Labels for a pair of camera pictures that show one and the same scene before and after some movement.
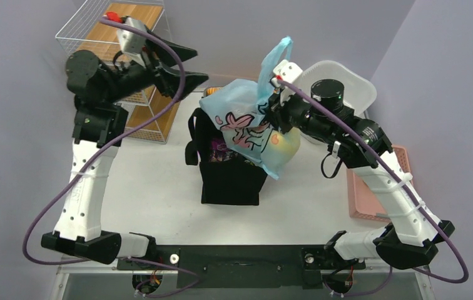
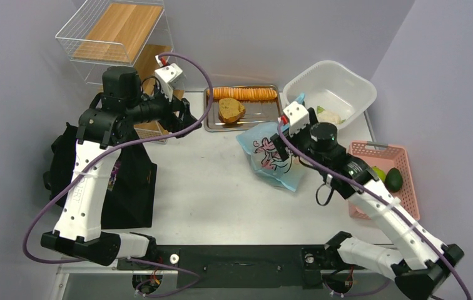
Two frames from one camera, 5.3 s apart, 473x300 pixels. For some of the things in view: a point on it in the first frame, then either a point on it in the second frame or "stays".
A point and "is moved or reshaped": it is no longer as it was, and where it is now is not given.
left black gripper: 166,80 -> 172,122
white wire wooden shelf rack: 151,112 stays
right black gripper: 278,108 -> 281,145
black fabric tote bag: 231,180 -> 127,199
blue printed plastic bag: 234,106 is moved or reshaped
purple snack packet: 219,151 -> 114,175
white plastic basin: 360,94 stays
